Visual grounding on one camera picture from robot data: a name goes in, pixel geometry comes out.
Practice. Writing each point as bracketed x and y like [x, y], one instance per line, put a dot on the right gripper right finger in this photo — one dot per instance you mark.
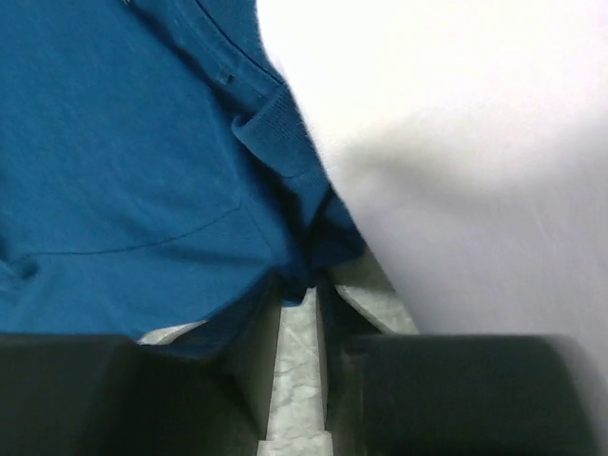
[386, 393]

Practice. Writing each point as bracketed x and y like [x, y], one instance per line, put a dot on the blue printed t-shirt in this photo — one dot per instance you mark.
[155, 173]

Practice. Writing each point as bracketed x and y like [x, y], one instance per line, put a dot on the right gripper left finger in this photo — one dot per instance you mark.
[207, 393]

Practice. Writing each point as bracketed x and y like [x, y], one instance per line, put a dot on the white folded t-shirt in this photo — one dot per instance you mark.
[468, 140]

